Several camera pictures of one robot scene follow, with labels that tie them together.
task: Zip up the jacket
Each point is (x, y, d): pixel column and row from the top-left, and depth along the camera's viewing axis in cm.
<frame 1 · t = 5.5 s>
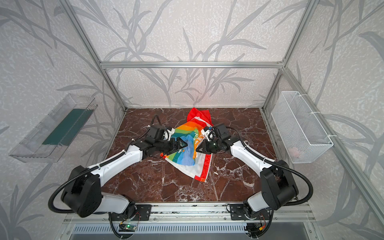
left hand: (185, 143, 81), fingers open
right hand: (197, 145, 81), fingers closed
rainbow striped child jacket: (194, 163, 89), point 4 cm above the table

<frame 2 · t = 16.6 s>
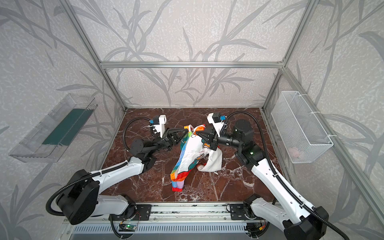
left hand: (188, 131, 60), fingers closed
right hand: (198, 128, 63), fingers closed
rainbow striped child jacket: (193, 152, 67), point 28 cm above the table

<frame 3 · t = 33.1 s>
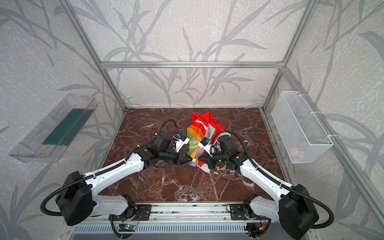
left hand: (192, 156, 75), fingers closed
right hand: (200, 153, 78), fingers closed
rainbow striped child jacket: (203, 125, 103), point 7 cm above the table

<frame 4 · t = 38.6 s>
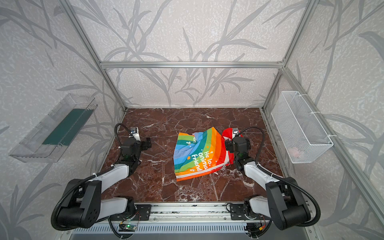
left hand: (142, 131, 89), fingers open
right hand: (237, 134, 90), fingers open
rainbow striped child jacket: (202, 153, 91), point 6 cm above the table

